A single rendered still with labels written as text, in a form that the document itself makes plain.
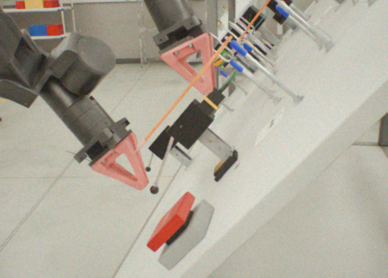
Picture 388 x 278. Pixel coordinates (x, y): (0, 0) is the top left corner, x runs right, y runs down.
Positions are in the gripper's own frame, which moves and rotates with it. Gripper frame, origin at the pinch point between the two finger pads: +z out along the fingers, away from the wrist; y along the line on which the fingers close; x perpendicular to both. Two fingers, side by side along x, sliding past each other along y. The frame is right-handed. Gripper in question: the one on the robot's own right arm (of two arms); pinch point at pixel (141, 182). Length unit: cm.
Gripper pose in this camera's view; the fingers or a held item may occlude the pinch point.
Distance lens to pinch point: 63.2
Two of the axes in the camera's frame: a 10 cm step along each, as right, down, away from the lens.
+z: 6.4, 7.6, 0.8
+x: -7.6, 6.2, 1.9
